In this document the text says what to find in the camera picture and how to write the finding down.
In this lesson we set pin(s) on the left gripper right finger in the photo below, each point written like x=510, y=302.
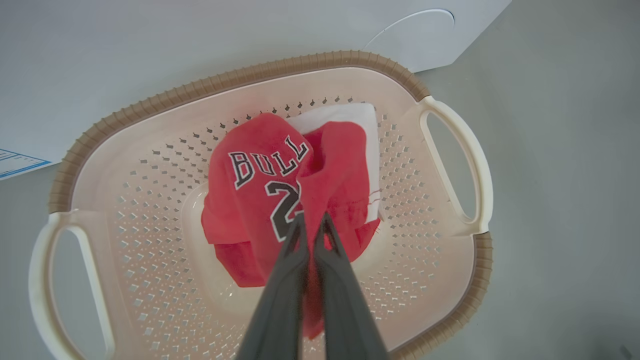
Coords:
x=345, y=310

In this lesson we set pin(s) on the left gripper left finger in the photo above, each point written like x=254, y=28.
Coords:
x=282, y=310

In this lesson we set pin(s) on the red basketball jersey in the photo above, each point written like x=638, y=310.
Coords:
x=250, y=210

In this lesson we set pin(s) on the white cloth with red trim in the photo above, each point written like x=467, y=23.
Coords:
x=350, y=112

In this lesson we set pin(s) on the cream laundry basket brown rim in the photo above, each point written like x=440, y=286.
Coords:
x=150, y=225

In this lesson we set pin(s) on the white front-load washing machine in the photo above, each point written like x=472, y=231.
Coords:
x=150, y=40

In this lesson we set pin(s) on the round filter access cover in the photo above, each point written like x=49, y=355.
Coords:
x=415, y=32

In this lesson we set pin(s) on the blue energy label sticker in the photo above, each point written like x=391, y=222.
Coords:
x=17, y=162

